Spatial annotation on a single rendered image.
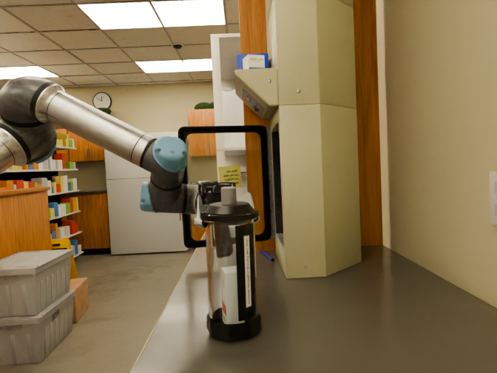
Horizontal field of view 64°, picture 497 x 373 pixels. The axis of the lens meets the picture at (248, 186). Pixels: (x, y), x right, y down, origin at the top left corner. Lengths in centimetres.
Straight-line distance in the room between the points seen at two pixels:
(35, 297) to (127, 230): 335
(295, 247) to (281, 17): 62
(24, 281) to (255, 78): 233
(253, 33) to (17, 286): 228
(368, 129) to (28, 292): 240
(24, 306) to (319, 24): 260
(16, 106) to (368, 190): 113
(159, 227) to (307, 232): 513
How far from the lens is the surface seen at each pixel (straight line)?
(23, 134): 111
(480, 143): 105
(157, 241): 619
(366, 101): 154
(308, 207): 110
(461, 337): 83
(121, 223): 627
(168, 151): 87
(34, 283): 304
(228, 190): 73
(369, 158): 152
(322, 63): 115
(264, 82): 110
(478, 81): 106
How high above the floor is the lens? 125
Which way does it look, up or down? 3 degrees down
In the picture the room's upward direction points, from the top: 3 degrees counter-clockwise
